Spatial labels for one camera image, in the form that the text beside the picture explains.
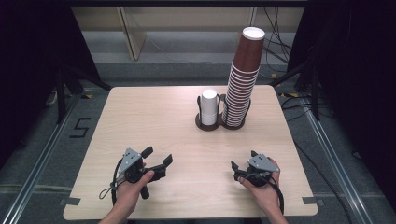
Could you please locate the black curtain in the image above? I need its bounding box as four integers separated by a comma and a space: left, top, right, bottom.
285, 0, 396, 214
0, 0, 102, 171

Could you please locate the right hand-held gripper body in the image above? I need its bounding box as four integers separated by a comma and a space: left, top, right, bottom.
235, 153, 281, 189

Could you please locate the bundle of black hanging cables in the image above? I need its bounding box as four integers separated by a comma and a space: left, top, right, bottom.
262, 7, 294, 75

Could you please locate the person's right hand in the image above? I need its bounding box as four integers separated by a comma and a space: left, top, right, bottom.
237, 158, 283, 217

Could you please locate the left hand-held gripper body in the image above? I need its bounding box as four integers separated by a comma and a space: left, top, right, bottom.
117, 147, 167, 201

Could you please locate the person's left hand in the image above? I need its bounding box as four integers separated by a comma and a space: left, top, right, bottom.
115, 169, 156, 217

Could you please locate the black floor cable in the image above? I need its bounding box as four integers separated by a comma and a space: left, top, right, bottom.
280, 95, 355, 224

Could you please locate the beige cabinet panel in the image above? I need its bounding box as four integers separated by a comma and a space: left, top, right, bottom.
116, 7, 148, 62

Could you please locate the stack of white paper cups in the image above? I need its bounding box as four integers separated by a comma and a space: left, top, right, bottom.
200, 89, 219, 127

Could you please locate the dark double cup holder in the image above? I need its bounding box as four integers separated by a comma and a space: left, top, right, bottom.
194, 93, 252, 132

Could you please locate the stack of brown paper cups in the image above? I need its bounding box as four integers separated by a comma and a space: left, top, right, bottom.
221, 26, 266, 128

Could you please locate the black metal stand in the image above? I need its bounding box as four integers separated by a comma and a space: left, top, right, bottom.
269, 59, 322, 122
55, 64, 114, 125

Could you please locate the metal floor rail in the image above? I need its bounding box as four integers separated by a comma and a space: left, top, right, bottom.
299, 92, 380, 224
0, 90, 86, 224

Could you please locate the grey tape piece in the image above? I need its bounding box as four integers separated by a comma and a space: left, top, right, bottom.
58, 196, 81, 207
301, 196, 325, 207

